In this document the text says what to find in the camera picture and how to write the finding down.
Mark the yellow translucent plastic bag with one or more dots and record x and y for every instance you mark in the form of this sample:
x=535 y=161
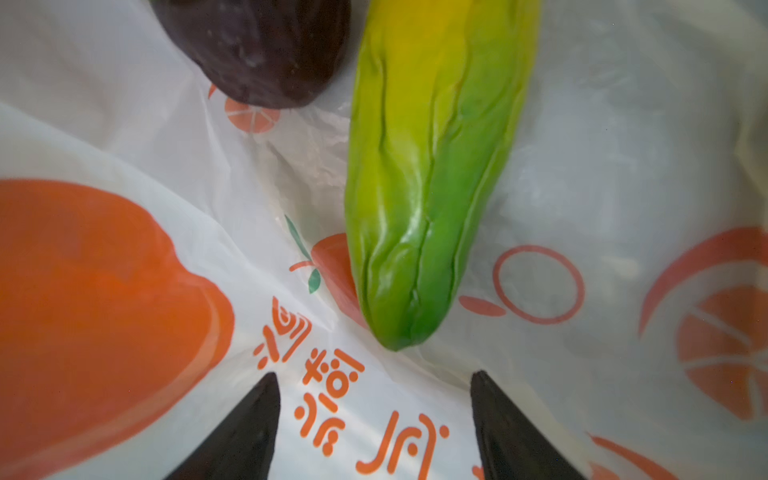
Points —
x=164 y=247

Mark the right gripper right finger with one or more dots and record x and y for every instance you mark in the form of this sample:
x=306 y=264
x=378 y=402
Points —
x=510 y=446

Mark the yellow green pear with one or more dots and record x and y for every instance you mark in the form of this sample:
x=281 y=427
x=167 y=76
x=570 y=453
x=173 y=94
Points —
x=439 y=90

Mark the dark purple mangosteen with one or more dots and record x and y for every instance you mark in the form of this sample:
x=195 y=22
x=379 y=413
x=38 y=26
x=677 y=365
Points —
x=275 y=54

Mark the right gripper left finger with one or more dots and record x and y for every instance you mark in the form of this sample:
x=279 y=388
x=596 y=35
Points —
x=242 y=446

